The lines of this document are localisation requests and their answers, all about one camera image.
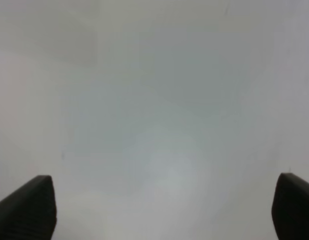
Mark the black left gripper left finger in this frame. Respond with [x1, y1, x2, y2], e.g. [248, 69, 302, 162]
[0, 175, 57, 240]

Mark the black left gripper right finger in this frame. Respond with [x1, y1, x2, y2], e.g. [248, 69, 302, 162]
[271, 173, 309, 240]

